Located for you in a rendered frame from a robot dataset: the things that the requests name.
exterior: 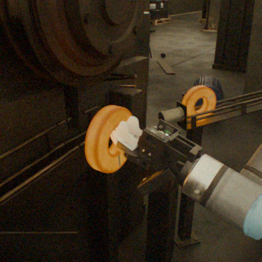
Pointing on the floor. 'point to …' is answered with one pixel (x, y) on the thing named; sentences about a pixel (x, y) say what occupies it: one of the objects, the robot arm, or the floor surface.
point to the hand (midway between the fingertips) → (111, 131)
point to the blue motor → (212, 83)
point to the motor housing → (161, 221)
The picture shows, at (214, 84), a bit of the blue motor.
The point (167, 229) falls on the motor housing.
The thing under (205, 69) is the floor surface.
